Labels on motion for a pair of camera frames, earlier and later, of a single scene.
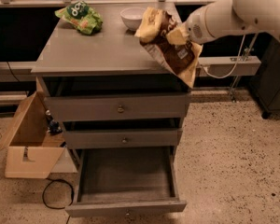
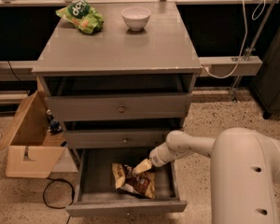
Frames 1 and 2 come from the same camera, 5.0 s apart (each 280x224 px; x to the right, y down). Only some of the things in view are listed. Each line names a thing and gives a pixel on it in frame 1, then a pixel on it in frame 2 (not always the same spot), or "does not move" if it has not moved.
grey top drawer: [116, 107] does not move
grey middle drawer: [122, 138] does not move
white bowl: [132, 17] does not move
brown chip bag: [182, 59] → [140, 181]
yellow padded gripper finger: [150, 23] → [145, 165]
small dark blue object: [53, 127] does not move
